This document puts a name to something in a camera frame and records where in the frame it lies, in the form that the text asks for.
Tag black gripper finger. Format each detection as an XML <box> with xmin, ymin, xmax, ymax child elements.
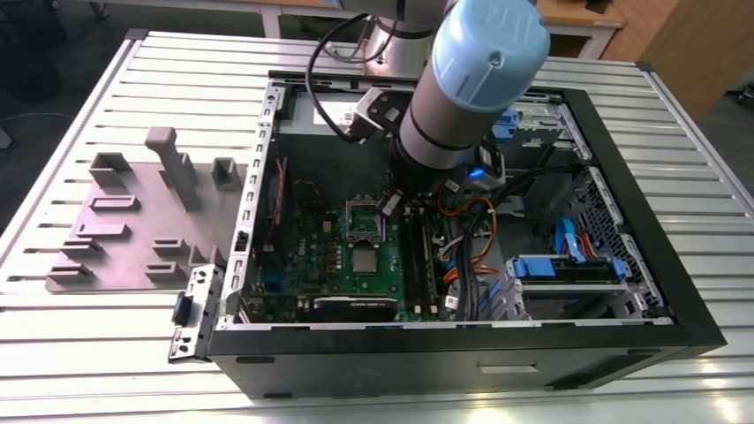
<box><xmin>377</xmin><ymin>189</ymin><xmax>408</xmax><ymax>218</ymax></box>

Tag silver CPU chip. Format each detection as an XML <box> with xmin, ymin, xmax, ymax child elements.
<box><xmin>351</xmin><ymin>249</ymin><xmax>382</xmax><ymax>275</ymax></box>

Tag black RAM slot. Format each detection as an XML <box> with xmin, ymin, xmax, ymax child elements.
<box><xmin>398</xmin><ymin>210</ymin><xmax>421</xmax><ymax>313</ymax></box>
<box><xmin>416</xmin><ymin>205</ymin><xmax>442</xmax><ymax>313</ymax></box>

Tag grey power supply unit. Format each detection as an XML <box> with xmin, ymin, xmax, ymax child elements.
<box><xmin>275</xmin><ymin>91</ymin><xmax>396</xmax><ymax>208</ymax></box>

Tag green motherboard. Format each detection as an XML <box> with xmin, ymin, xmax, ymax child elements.
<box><xmin>250</xmin><ymin>193</ymin><xmax>461</xmax><ymax>323</ymax></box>

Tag metal drive bay cage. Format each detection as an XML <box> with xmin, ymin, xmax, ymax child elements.
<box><xmin>505</xmin><ymin>254</ymin><xmax>677</xmax><ymax>322</ymax></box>
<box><xmin>500</xmin><ymin>91</ymin><xmax>593</xmax><ymax>195</ymax></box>

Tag black graphics card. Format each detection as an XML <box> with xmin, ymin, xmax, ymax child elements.
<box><xmin>297</xmin><ymin>294</ymin><xmax>398</xmax><ymax>323</ymax></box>

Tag hard disk in blue carrier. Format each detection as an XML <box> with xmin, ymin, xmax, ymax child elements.
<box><xmin>509</xmin><ymin>255</ymin><xmax>630</xmax><ymax>284</ymax></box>

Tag black open PC case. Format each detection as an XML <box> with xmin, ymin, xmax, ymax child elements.
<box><xmin>167</xmin><ymin>69</ymin><xmax>728</xmax><ymax>401</ymax></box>

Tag grey plastic parts rack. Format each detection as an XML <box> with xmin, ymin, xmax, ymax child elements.
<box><xmin>46</xmin><ymin>126</ymin><xmax>250</xmax><ymax>293</ymax></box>

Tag wooden cabinet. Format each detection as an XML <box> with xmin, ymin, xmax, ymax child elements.
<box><xmin>600</xmin><ymin>0</ymin><xmax>754</xmax><ymax>121</ymax></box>

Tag metal socket cover frame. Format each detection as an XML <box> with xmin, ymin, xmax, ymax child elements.
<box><xmin>343</xmin><ymin>198</ymin><xmax>386</xmax><ymax>246</ymax></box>

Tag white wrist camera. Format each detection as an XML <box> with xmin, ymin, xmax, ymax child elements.
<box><xmin>468</xmin><ymin>140</ymin><xmax>509</xmax><ymax>190</ymax></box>

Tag yellow and black wires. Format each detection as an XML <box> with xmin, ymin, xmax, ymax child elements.
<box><xmin>293</xmin><ymin>178</ymin><xmax>327</xmax><ymax>208</ymax></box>

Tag orange wire bundle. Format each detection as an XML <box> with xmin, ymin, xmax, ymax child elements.
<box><xmin>438</xmin><ymin>197</ymin><xmax>501</xmax><ymax>286</ymax></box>

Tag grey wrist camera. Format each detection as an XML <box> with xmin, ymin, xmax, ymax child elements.
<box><xmin>341</xmin><ymin>87</ymin><xmax>412</xmax><ymax>143</ymax></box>

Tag red twisted wire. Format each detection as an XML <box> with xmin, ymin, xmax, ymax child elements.
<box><xmin>251</xmin><ymin>157</ymin><xmax>290</xmax><ymax>257</ymax></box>

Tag thick black cable bundle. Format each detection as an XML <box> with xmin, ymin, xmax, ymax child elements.
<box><xmin>450</xmin><ymin>162</ymin><xmax>590</xmax><ymax>322</ymax></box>

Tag blue flat data wire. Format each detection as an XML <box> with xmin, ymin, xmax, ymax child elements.
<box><xmin>556</xmin><ymin>218</ymin><xmax>586</xmax><ymax>265</ymax></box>

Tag metal card retention bracket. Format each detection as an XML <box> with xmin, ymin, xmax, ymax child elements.
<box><xmin>167</xmin><ymin>262</ymin><xmax>230</xmax><ymax>364</ymax></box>

